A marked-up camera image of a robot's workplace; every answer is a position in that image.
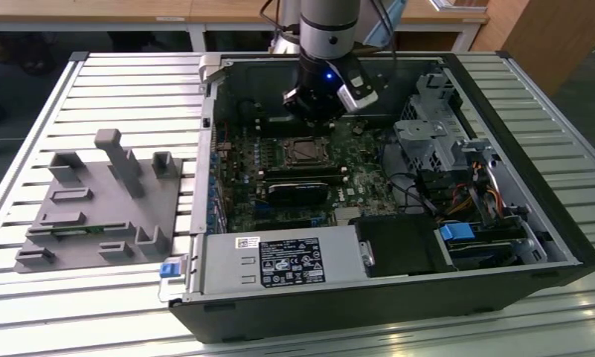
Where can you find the blue case latch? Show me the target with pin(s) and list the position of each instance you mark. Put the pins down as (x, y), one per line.
(171, 269)

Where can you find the silver power supply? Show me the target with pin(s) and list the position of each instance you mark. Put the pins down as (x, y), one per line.
(217, 267)

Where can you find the pale blue teach pendant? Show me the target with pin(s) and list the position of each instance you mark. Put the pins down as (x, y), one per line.
(383, 35)

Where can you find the RAM slot white clips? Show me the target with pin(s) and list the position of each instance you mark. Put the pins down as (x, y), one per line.
(302, 173)

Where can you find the wooden top desk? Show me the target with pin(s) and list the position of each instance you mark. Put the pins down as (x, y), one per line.
(104, 15)

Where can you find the wooden cabinet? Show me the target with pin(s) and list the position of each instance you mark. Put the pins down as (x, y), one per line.
(550, 41)

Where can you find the silver disk bay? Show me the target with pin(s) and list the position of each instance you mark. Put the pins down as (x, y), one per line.
(526, 249)

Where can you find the blue disk carrier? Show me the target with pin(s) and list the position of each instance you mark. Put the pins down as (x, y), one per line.
(456, 232)

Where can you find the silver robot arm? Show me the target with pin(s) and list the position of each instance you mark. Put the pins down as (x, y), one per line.
(327, 33)

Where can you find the grey parts rack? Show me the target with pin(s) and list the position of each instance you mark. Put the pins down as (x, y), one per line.
(104, 201)

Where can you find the CPU socket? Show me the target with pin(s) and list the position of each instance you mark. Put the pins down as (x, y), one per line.
(280, 163)

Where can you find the green RAM stick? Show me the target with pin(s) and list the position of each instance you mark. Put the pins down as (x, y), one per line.
(95, 230)

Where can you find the RAM slot black clips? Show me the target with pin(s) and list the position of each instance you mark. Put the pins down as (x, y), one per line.
(302, 170)
(302, 176)

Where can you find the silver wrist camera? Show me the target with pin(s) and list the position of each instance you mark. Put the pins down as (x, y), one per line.
(359, 96)

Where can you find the black and silver PC case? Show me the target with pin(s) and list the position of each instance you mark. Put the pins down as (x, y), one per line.
(327, 320)

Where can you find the graphics card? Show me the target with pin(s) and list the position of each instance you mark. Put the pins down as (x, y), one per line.
(298, 194)

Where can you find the silver perforated drive cage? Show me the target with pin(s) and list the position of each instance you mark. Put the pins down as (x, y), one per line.
(422, 130)

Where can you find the silver chipset heatsink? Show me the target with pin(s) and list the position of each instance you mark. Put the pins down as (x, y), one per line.
(348, 216)

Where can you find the silver topped CPU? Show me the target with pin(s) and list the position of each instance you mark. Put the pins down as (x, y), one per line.
(304, 150)

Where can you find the green motherboard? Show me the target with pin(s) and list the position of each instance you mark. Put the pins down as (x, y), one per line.
(367, 163)

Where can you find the black plastic cover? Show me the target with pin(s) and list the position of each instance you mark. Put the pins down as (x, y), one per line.
(402, 245)

